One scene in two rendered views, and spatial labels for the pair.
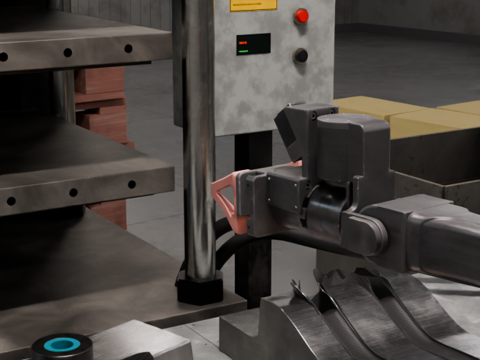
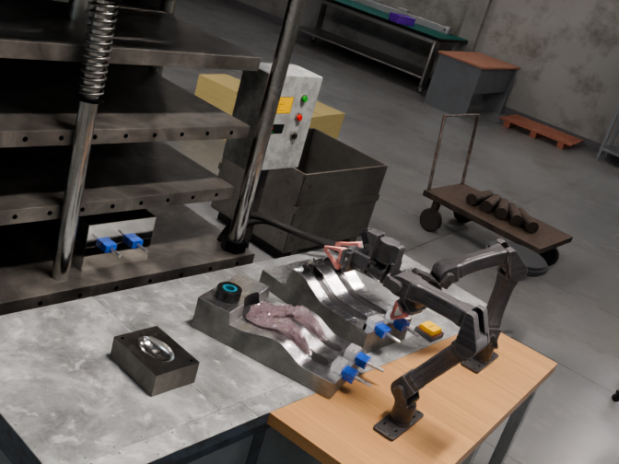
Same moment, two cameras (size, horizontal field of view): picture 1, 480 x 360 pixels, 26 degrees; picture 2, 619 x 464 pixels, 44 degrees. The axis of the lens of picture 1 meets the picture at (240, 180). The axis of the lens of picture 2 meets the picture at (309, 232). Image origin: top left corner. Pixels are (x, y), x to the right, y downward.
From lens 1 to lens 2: 1.32 m
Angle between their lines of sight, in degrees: 23
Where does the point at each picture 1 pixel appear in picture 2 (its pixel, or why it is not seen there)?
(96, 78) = not seen: hidden behind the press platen
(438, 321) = (358, 285)
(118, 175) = (212, 190)
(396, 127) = not seen: hidden behind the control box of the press
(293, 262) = not seen: hidden behind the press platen
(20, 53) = (189, 133)
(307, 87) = (292, 150)
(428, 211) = (416, 282)
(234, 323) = (271, 274)
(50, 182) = (184, 191)
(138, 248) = (186, 212)
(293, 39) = (292, 127)
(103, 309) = (191, 251)
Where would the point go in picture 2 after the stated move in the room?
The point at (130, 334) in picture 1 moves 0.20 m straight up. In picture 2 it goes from (243, 281) to (258, 227)
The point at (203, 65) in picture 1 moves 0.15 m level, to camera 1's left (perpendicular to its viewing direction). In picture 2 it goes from (263, 146) to (225, 139)
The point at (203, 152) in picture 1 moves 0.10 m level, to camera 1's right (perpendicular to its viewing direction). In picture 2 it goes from (253, 185) to (278, 189)
